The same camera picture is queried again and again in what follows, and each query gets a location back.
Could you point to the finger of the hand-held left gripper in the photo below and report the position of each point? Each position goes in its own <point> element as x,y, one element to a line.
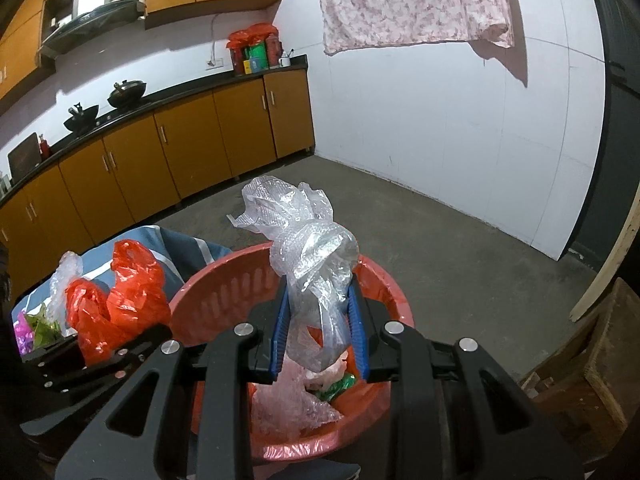
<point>75,370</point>

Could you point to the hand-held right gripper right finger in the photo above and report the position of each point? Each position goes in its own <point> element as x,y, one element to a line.
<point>358,332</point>

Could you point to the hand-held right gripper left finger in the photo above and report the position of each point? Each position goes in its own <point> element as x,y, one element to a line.
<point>280,332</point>

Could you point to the white plastic bag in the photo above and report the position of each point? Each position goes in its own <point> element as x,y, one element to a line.
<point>62,277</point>
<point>331,371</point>
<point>290,402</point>

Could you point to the green plastic bag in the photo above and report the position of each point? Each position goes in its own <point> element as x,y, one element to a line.
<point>340,388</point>

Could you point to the red plastic bag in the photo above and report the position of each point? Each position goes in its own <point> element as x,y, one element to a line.
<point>117,300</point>

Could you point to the red plastic basket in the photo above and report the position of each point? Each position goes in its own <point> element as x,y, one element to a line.
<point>210,290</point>

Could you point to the clear plastic bag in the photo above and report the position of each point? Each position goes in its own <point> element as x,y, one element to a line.
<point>310,250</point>

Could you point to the yellow-green snack packet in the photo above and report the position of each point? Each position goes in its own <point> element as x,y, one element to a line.
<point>46,327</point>

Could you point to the pink wrapper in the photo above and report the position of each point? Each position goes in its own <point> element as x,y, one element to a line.
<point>23,334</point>

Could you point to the blue white striped cloth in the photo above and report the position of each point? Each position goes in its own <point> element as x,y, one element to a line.
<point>192,252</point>

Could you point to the wooden base cabinets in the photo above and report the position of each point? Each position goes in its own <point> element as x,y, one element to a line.
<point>200,130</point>

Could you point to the dark cutting board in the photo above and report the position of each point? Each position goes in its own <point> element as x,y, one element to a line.
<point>24,157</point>

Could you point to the small red bottle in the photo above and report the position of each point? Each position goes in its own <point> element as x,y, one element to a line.
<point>45,147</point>

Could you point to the wooden stool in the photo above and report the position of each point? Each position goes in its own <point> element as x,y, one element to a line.
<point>595,375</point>

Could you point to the black wok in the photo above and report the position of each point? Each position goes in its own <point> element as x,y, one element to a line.
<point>82,119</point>

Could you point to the black kitchen countertop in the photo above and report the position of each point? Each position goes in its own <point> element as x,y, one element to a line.
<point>200,89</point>

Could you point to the yellow box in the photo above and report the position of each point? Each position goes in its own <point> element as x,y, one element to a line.
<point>248,66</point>

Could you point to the white mug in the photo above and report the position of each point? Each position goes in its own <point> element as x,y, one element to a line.
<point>285,61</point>

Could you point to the red canister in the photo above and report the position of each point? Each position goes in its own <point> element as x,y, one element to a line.
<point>238,60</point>
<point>274,52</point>

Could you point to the green box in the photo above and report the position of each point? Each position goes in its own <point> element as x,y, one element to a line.
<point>258,55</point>

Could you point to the black pot with lid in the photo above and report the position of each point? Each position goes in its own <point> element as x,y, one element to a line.
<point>127,94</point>

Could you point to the red bag on containers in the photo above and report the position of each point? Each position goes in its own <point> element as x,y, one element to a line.
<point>252,35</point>

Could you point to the pink floral hanging cloth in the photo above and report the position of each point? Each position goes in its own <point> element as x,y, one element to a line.
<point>410,5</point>

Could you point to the steel range hood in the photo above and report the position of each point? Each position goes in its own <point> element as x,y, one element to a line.
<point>95,10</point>

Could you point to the dark grey door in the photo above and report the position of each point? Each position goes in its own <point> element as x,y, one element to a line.
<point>622,85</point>

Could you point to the white wooden frame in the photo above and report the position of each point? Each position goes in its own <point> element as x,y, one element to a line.
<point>607,270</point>

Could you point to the white wall socket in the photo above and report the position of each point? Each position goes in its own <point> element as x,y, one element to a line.
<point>214,64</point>

